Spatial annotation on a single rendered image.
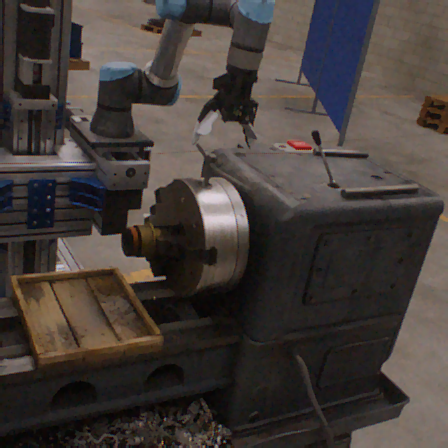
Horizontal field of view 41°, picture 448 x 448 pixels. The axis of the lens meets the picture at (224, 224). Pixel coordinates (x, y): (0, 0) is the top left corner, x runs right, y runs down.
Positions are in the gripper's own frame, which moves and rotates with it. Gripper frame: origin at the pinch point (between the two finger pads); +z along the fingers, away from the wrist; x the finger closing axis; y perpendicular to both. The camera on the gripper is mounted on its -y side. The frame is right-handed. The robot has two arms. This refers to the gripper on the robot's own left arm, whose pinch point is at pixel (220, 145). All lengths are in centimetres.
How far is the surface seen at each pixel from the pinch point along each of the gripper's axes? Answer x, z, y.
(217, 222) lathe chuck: 0.5, 17.0, 7.3
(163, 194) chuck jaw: -8.4, 18.8, -9.5
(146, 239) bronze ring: -14.5, 25.7, 1.3
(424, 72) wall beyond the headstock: 782, 171, -832
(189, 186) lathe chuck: -4.4, 12.8, -3.0
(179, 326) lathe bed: -3, 50, 7
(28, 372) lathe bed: -43, 49, 20
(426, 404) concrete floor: 147, 137, -23
